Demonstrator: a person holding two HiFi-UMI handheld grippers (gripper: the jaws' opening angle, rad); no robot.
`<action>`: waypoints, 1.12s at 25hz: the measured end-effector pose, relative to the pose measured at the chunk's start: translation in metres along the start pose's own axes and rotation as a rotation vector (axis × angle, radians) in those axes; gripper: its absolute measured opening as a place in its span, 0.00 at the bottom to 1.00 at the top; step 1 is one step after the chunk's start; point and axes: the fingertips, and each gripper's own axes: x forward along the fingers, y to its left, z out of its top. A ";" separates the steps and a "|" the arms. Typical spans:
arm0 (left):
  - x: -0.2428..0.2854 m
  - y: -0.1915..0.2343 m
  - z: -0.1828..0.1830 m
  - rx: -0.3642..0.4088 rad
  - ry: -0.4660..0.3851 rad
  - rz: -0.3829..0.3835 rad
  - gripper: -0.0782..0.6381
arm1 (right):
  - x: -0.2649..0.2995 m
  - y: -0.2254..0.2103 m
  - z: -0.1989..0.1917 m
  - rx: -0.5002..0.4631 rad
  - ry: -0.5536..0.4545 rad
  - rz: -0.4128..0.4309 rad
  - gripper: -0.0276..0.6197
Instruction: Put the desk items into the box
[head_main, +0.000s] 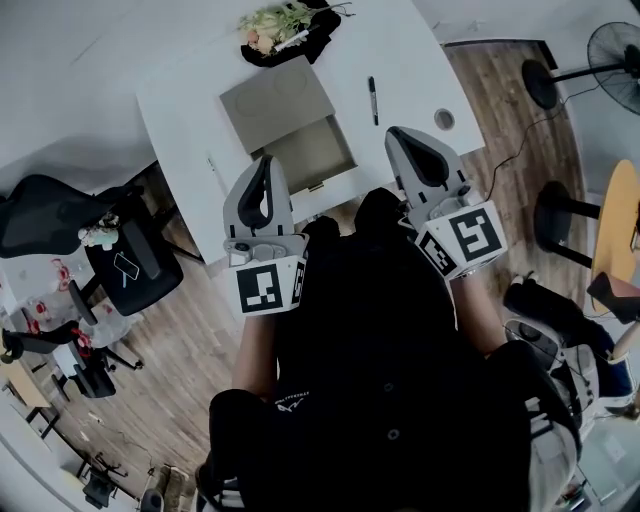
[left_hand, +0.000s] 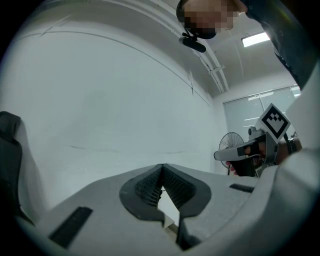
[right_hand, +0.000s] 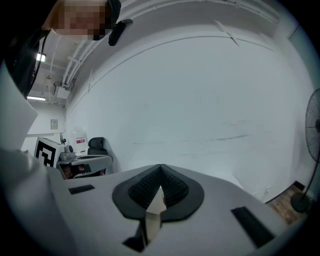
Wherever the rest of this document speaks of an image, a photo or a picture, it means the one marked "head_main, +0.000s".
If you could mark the black mesh office chair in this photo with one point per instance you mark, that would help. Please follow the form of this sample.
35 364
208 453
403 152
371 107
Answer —
65 215

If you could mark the round wooden table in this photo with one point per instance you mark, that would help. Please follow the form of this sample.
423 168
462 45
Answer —
617 225

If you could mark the pale plush toy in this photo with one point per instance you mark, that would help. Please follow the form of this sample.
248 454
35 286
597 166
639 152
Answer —
100 232

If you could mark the person's right forearm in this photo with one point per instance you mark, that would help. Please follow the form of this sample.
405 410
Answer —
475 315

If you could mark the black smartphone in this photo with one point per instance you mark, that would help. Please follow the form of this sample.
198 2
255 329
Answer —
126 265

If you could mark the person's left forearm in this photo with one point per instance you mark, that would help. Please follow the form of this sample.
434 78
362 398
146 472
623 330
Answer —
255 350

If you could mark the cardboard box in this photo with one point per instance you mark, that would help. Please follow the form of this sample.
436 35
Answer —
277 102

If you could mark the artificial flower bunch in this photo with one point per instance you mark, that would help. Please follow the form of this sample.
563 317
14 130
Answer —
272 20

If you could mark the person's black clothing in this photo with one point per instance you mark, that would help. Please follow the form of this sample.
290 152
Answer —
375 350

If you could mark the white desk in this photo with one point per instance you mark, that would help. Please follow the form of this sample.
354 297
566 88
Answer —
400 60

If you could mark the flower bouquet on black wrap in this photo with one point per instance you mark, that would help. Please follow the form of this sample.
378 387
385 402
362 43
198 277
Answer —
320 30

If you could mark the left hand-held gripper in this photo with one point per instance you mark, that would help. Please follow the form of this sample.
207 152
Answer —
260 285

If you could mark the black standing fan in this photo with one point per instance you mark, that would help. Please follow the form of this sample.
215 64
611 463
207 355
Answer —
617 65

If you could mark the gray bag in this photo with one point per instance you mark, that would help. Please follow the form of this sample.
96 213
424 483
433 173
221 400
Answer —
555 450

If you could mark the black marker pen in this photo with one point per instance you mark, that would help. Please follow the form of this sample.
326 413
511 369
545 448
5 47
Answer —
373 100

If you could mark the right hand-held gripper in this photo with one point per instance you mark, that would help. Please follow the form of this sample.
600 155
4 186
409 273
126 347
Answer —
475 235

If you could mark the wooden desk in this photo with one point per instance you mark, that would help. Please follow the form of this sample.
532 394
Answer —
20 385

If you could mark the white pen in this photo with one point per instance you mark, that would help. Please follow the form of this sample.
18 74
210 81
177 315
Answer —
210 162

